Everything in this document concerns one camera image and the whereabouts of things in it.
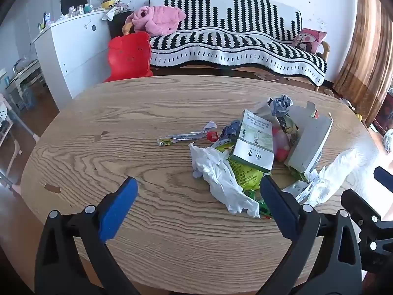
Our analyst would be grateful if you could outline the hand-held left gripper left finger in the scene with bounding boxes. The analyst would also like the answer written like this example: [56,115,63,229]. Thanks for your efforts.
[34,177,139,295]

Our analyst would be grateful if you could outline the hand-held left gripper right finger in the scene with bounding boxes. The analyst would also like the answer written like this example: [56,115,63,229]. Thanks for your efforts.
[259,175,363,295]

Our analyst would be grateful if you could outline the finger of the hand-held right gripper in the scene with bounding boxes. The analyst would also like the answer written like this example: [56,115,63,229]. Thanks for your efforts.
[374,166,393,191]
[341,189,393,274]

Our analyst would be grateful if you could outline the torn cardboard box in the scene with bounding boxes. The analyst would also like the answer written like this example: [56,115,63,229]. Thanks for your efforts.
[284,101,334,182]

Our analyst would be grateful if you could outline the blue printed wrapper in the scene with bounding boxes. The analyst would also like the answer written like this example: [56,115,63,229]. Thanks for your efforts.
[220,120,244,142]

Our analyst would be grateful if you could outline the white plastic bag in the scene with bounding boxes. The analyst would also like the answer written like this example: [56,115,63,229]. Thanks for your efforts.
[282,152,358,208]

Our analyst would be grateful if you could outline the yellow green snack wrapper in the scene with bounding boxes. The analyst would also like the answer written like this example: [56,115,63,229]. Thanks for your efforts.
[215,140,272,220]

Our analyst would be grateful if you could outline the dark red plant pot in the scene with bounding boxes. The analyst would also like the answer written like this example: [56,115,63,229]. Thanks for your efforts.
[375,97,393,131]

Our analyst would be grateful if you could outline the crumpled white tissue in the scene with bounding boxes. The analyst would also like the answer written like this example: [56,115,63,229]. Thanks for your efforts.
[189,143,261,219]

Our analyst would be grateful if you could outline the green and white carton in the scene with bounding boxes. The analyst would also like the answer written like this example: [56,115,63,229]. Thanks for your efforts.
[230,109,275,173]

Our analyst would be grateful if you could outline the long white snack wrapper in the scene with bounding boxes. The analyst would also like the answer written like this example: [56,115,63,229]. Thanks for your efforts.
[157,121,217,147]

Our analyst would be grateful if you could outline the crumpled grey paper ball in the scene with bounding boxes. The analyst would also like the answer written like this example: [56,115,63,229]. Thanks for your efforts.
[269,95,294,118]

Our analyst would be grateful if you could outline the brown curtain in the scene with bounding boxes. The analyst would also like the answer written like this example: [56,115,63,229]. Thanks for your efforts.
[333,0,393,128]

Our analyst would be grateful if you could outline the pink white high chair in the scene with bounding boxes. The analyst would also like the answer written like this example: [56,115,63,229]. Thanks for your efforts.
[0,94,40,197]

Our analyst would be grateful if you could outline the wooden sofa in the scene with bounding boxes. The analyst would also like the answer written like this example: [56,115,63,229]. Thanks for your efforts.
[122,21,331,93]

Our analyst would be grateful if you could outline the red plastic chair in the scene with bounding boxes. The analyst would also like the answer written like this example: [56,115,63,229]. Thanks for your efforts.
[104,31,154,83]

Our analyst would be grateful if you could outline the pink cartoon cushion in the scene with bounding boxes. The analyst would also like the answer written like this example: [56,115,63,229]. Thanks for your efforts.
[291,28,328,55]

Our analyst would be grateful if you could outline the white desk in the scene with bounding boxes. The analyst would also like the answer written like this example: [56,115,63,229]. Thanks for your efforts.
[5,58,46,111]

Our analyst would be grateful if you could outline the white cabinet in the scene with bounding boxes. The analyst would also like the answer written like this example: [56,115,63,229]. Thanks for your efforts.
[32,8,123,100]

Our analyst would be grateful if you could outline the black white striped blanket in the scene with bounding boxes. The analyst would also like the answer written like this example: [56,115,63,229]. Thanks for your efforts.
[147,0,328,87]

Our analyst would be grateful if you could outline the pink garment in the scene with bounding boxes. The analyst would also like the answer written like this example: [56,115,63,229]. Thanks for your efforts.
[124,5,187,36]

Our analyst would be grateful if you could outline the crumpled white paper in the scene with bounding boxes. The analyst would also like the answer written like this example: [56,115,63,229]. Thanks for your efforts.
[101,7,120,22]

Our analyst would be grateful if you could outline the assorted small bottles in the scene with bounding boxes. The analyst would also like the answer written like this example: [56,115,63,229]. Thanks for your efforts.
[66,4,93,17]

